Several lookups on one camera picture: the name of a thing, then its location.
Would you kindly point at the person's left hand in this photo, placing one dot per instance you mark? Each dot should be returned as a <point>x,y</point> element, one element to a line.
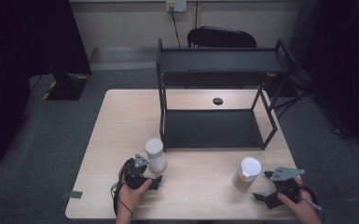
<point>129,197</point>

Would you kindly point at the black curtain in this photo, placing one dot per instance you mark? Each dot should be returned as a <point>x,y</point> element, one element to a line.
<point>345,62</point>
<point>18,62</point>

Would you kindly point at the black stand base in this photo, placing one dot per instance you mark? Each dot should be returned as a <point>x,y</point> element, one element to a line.
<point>65,88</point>

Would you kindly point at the person's right hand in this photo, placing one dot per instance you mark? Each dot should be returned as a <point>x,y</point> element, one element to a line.
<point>303,211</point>

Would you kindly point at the grey tape piece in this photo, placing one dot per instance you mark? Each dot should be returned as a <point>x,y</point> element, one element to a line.
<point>72,195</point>

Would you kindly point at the black chair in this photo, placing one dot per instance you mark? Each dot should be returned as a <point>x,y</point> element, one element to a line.
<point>222,37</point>

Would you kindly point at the black metal two-tier shelf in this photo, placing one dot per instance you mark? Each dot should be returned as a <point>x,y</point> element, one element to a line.
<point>217,127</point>

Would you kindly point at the clear jar with white contents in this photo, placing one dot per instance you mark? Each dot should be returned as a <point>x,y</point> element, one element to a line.
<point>155,154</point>

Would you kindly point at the white wall socket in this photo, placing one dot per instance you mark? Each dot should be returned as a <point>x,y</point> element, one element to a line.
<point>176,5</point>

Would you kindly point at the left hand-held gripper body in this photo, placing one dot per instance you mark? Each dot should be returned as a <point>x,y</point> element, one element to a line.
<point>134,174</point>

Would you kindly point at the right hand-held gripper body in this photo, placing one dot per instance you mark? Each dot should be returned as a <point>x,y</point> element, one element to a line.
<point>287,186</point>

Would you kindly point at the clear jar with brown contents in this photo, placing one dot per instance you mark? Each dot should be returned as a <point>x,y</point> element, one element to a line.
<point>247,174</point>

